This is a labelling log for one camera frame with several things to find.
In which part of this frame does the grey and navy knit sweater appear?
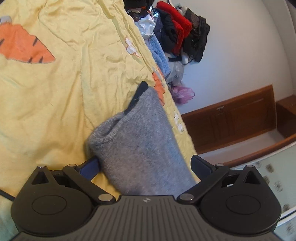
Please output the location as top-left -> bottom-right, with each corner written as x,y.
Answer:
88,87 -> 196,197

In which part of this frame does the black clothes pile top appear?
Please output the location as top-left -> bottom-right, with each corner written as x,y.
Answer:
183,8 -> 210,62

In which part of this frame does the dark navy clothes pile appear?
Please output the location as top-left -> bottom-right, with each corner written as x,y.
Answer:
153,8 -> 178,53

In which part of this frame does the frosted glass wardrobe door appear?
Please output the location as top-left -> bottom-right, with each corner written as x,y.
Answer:
229,142 -> 295,240

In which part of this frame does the brown wooden door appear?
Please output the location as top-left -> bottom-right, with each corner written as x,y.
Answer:
182,85 -> 276,154

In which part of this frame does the pink plastic bag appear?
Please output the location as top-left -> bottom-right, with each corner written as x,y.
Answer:
171,86 -> 195,104

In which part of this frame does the pale blue bundle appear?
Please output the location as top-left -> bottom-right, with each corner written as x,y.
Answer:
166,61 -> 184,86

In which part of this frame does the yellow carrot print quilt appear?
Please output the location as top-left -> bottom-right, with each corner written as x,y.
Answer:
0,0 -> 200,241

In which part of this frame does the light blue knit blanket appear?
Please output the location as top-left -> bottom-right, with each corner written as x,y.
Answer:
145,35 -> 171,79

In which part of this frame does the red knit garment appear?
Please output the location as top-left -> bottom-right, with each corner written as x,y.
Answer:
157,1 -> 192,55

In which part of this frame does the white crumpled plastic bag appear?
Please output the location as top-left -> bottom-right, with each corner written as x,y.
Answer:
135,16 -> 156,39

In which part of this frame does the black jacket at left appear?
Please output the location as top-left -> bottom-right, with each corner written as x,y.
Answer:
123,0 -> 154,10

